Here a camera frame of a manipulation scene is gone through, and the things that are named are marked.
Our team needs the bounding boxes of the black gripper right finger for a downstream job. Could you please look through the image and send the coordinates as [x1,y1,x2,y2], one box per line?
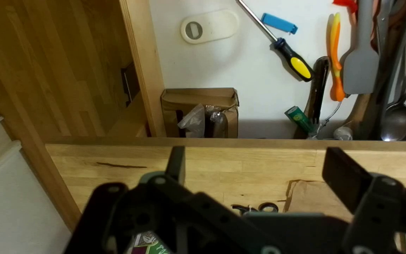
[322,146,406,254]

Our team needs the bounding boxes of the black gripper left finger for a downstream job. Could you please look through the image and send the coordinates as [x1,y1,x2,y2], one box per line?
[65,145,282,254]

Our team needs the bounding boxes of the open wooden drawer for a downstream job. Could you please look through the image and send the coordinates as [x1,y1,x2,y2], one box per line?
[0,0,406,142]

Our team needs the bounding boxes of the small cardboard box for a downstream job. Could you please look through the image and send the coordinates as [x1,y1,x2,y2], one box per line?
[160,87,242,138]

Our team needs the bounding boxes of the metal spoon in tray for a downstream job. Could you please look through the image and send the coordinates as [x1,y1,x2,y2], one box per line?
[380,19,406,142]

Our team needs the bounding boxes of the clear plastic bottle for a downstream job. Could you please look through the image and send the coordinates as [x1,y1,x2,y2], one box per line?
[127,229,172,254]

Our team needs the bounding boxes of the small black scissors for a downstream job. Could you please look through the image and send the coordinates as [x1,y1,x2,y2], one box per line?
[230,201,280,215]

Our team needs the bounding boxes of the grey spatula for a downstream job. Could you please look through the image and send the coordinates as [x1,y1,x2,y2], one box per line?
[342,0,382,95]

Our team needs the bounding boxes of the orange and yellow tongs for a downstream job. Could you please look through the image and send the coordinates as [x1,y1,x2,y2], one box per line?
[326,11,347,102]

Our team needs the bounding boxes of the black and yellow screwdriver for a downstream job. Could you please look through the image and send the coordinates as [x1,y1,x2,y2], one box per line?
[236,0,315,81]

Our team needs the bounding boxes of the black cutlery tray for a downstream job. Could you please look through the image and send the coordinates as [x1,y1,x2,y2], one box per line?
[367,0,406,140]

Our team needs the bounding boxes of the white oval bottle opener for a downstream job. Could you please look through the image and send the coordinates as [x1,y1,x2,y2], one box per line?
[179,8,242,45]

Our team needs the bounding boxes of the white cabinet panel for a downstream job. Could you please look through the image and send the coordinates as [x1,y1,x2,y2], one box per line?
[0,114,74,254]

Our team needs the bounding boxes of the small blue clip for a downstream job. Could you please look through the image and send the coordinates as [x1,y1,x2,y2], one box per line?
[261,11,299,35]

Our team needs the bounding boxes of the green handled tool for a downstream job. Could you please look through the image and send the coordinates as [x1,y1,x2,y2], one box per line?
[285,105,316,138]

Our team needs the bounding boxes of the dark handled utensil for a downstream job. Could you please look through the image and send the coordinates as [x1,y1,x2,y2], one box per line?
[306,54,330,126]

